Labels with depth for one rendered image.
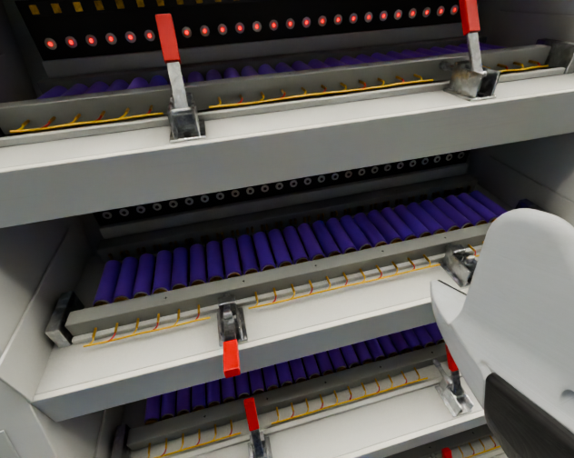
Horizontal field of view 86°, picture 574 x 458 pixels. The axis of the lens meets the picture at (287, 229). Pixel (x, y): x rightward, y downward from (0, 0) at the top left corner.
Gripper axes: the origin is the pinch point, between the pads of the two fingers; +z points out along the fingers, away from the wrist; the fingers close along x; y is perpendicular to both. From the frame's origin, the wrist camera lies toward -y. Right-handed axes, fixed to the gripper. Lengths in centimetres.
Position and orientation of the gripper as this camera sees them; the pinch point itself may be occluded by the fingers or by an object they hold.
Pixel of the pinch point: (491, 306)
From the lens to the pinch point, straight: 15.8
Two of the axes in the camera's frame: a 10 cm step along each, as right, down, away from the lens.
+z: -2.0, -2.5, 9.5
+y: -1.4, -9.5, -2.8
